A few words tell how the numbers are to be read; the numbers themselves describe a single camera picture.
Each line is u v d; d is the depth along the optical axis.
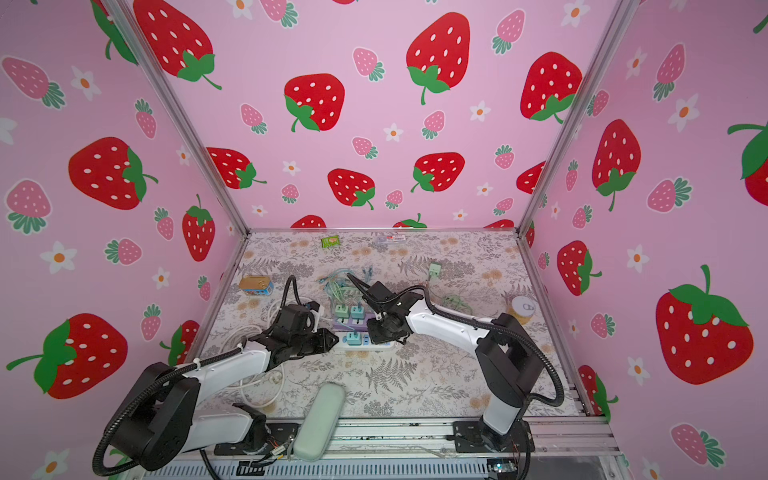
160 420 0.41
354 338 0.84
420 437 0.76
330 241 1.17
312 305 0.83
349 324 0.92
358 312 0.90
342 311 0.90
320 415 0.75
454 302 0.97
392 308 0.63
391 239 1.18
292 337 0.70
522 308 0.93
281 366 0.66
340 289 1.06
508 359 0.46
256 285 1.03
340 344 0.88
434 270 1.07
